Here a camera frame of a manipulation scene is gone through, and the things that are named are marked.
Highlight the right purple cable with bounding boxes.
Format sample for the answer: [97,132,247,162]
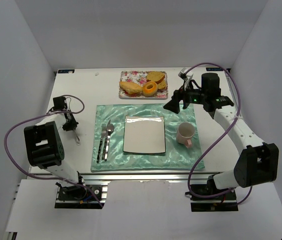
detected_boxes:
[180,62,253,207]

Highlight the small brown bread slice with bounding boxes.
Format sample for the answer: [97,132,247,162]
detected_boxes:
[157,79,167,91]

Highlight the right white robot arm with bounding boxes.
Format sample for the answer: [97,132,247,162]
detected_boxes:
[164,69,279,199]

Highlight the floral rectangular tray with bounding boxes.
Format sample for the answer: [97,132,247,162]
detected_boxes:
[118,70,169,100]

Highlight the aluminium frame rail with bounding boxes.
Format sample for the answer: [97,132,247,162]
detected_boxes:
[25,172,267,186]

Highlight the long yellow bread loaf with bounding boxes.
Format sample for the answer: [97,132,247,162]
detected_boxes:
[119,81,143,95]

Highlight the purple cable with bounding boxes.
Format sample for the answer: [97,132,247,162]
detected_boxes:
[3,94,104,209]
[180,62,253,207]

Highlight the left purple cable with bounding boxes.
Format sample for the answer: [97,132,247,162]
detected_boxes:
[3,94,104,209]

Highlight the orange ring donut bread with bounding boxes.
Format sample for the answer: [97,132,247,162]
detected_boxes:
[142,81,158,97]

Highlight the green satin placemat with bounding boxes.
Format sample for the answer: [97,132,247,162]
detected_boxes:
[90,103,202,172]

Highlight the metal serving tongs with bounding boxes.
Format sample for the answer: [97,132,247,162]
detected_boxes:
[73,129,81,146]

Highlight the pink mug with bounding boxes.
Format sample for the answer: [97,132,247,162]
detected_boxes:
[176,122,196,149]

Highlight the metal spoon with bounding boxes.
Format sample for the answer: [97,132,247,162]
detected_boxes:
[104,123,115,162]

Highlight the white square plate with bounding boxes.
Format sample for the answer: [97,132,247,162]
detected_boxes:
[123,116,166,155]

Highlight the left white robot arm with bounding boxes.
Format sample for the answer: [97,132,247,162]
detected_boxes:
[23,94,83,185]

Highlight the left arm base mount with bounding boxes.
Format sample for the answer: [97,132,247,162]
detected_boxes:
[54,182,104,209]

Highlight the large brown bread slice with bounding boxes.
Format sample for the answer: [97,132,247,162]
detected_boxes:
[146,71,166,84]

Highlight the fork with dark handle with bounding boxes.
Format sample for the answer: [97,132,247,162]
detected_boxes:
[96,123,106,164]

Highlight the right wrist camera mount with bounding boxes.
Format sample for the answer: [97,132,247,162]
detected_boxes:
[178,68,193,90]

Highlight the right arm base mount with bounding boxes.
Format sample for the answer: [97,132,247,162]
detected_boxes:
[185,179,239,212]

